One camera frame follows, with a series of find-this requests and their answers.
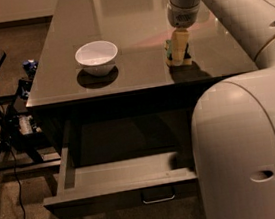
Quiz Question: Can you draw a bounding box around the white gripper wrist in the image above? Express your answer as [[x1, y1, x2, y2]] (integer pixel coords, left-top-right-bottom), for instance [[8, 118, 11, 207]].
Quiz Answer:
[[167, 1, 200, 66]]

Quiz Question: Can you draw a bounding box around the green and yellow sponge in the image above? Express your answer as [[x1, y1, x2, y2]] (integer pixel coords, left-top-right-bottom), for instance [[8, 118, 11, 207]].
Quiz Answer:
[[164, 40, 192, 67]]

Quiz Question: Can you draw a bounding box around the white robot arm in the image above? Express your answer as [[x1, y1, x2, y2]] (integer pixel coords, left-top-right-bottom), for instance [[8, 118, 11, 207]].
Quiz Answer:
[[168, 0, 275, 219]]

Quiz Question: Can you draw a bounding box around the open grey top drawer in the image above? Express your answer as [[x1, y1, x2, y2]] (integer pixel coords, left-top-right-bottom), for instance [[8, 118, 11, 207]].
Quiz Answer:
[[44, 110, 198, 219]]

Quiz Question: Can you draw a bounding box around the white ceramic bowl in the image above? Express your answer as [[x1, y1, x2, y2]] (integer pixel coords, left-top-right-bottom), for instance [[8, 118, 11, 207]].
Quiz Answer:
[[75, 40, 118, 77]]

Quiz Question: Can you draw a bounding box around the dark cabinet with drawers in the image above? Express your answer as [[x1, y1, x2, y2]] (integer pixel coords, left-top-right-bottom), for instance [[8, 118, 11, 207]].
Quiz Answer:
[[25, 74, 258, 219]]

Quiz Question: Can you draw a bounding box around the black side stand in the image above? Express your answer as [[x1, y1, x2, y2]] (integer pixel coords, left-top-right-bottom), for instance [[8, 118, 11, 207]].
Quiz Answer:
[[0, 45, 66, 201]]

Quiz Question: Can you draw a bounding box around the metal drawer handle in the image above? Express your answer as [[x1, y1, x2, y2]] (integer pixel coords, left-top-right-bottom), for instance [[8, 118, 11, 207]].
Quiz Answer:
[[141, 186, 175, 205]]

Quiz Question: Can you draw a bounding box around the black power cable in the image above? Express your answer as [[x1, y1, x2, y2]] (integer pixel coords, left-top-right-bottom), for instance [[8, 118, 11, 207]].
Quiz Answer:
[[6, 143, 30, 219]]

